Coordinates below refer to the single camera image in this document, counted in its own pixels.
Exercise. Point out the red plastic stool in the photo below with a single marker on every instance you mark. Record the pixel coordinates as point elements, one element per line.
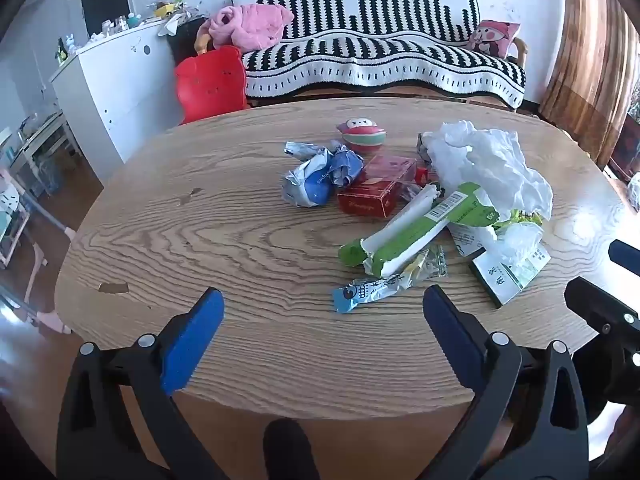
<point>212,85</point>

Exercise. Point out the white crumpled plastic bag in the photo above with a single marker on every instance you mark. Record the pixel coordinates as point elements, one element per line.
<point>485,165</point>

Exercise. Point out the white printed paper packet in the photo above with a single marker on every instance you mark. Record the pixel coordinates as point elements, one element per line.
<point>467,240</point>

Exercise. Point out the small silver crumpled wrapper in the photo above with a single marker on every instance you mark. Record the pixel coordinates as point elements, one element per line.
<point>302,149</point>

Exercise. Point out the green white long package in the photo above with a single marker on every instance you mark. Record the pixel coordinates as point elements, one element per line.
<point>415,232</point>

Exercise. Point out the clear crumpled plastic film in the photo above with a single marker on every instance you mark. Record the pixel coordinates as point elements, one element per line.
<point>520,242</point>

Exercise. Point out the black white striped blanket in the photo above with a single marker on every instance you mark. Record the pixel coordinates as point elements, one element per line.
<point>380,50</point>

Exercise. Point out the small clear printed wrapper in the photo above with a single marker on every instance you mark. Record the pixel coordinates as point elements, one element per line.
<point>434,262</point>

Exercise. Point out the small white table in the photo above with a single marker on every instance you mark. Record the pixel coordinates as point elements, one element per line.
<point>42,140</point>

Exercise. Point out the small red wrapper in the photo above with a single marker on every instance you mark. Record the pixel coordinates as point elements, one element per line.
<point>421,174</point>

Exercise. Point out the red cigarette box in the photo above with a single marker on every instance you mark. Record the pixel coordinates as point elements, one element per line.
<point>375,187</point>

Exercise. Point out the white cabinet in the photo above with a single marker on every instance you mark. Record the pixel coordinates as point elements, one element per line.
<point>120,90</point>

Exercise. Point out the wooden sofa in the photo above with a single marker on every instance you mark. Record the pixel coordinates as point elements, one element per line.
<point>400,91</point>

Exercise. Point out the brown patterned curtain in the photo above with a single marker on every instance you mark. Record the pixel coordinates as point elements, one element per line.
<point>585,60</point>

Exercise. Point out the pink white children's chair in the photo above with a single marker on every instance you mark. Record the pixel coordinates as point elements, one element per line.
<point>37,260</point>

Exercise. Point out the pink plush toy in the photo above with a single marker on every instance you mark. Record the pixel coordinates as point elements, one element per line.
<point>247,25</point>

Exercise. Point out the dark red cabinet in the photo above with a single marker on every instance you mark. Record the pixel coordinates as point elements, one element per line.
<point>627,145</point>

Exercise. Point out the white green flat box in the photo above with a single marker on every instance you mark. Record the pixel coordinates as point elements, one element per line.
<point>505,280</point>

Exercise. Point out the silver blue wrapper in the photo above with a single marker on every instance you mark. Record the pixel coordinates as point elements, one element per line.
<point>320,180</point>

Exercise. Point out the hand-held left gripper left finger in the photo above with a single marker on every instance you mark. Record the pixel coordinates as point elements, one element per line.
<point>192,340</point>

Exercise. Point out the pink cartoon pillow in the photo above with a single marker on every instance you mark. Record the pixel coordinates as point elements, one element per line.
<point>492,37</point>

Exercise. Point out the red green egg toy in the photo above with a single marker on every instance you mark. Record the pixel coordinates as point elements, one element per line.
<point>362,135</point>

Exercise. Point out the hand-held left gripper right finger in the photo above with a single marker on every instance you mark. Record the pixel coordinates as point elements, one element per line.
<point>452,340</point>

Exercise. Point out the silver foil scrap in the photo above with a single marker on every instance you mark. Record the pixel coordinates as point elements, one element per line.
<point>424,147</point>

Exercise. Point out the clutter of small cabinet items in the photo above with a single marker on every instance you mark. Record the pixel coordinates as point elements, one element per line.
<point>167,10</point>

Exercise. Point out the blue fish snack wrapper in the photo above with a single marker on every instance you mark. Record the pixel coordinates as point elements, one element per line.
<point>370,292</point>

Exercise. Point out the black bag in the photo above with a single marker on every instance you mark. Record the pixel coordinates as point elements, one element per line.
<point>187,40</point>

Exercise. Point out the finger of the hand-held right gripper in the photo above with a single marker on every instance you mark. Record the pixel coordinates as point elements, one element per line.
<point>626,256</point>
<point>600,310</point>

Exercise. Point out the yellow green wrapper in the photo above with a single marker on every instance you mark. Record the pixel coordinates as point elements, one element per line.
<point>522,217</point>

